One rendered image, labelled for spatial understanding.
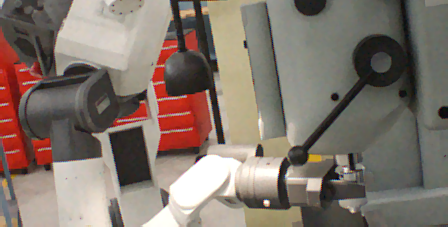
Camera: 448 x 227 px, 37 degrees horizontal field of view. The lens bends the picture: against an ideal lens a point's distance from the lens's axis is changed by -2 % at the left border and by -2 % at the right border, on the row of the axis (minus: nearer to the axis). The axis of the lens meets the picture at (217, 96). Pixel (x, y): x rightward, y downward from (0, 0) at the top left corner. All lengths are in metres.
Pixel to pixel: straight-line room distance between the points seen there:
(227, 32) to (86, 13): 1.54
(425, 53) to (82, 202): 0.63
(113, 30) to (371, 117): 0.53
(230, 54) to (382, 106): 1.85
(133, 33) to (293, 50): 0.41
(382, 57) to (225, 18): 1.88
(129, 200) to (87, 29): 0.54
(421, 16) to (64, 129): 0.63
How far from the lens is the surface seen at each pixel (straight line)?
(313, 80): 0.97
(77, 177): 1.22
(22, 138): 6.27
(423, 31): 0.96
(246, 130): 2.87
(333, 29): 0.96
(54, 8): 1.31
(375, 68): 0.94
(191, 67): 1.01
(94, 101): 1.22
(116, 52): 1.26
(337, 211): 1.40
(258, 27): 1.03
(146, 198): 1.68
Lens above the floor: 1.64
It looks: 12 degrees down
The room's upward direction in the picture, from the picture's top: 10 degrees counter-clockwise
